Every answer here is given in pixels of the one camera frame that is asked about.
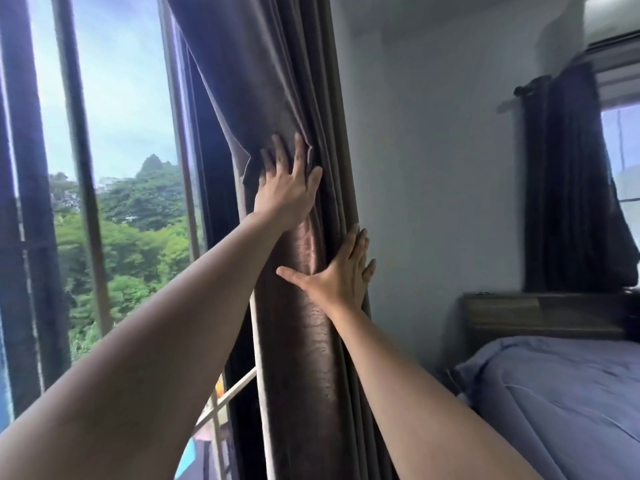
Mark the white air conditioner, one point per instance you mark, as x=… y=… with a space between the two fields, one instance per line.
x=612 y=24

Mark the green trees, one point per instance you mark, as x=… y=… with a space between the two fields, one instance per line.
x=140 y=224

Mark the dark window frame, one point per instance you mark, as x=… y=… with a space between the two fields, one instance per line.
x=77 y=119

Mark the person's left middle finger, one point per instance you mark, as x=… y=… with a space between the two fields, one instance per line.
x=281 y=152

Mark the small bright window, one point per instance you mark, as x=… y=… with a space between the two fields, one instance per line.
x=622 y=154

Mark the white metal railing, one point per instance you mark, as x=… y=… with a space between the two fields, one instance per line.
x=235 y=387

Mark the blue bed blanket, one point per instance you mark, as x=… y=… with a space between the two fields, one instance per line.
x=575 y=409

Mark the person's right little finger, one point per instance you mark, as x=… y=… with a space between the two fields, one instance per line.
x=370 y=271

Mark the person's right middle finger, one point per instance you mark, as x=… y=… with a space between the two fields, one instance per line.
x=363 y=244

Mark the person's right thumb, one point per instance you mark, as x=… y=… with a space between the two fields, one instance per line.
x=292 y=277

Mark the person's right forearm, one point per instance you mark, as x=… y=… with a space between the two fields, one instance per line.
x=410 y=394

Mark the person's left forearm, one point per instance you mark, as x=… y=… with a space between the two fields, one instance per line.
x=150 y=354

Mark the dark navy curtain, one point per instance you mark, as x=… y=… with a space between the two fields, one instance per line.
x=565 y=194

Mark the colourful cloth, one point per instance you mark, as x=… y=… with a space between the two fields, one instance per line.
x=192 y=457

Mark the brown curtain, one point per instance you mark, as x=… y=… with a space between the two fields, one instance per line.
x=290 y=69

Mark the person's left thumb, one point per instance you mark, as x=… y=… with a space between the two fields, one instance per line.
x=315 y=180

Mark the person's left hand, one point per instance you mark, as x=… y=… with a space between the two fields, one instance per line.
x=285 y=194

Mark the person's right hand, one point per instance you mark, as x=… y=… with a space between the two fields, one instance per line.
x=340 y=284

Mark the wooden bed headboard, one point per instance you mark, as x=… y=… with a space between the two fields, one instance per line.
x=540 y=317

